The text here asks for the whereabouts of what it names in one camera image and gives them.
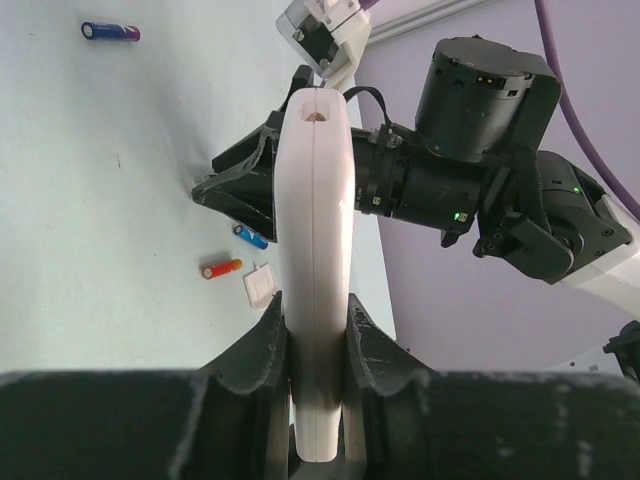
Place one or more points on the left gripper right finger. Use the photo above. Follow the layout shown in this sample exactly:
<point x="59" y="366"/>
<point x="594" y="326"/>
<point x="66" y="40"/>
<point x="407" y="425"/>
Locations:
<point x="403" y="420"/>

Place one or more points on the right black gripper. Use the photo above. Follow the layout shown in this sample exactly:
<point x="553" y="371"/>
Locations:
<point x="238" y="190"/>

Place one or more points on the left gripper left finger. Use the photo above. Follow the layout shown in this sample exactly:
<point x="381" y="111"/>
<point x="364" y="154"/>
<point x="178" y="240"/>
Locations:
<point x="226" y="420"/>

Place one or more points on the red white remote control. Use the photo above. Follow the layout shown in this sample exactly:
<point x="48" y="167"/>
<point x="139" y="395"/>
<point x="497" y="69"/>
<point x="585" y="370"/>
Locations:
<point x="314" y="194"/>

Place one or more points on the white battery cover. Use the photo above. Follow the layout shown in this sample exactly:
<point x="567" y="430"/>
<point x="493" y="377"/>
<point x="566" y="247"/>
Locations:
<point x="260" y="286"/>

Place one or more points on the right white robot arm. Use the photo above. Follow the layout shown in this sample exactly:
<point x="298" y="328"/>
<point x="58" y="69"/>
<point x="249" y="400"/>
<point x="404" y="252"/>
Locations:
<point x="472" y="160"/>

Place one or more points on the red orange battery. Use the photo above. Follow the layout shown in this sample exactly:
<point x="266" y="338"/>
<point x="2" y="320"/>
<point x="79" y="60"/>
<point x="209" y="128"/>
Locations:
<point x="211" y="271"/>

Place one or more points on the blue purple battery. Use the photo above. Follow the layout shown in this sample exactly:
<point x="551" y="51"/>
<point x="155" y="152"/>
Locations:
<point x="108" y="31"/>

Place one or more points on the right aluminium frame post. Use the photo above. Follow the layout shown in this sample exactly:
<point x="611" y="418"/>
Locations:
<point x="418" y="17"/>

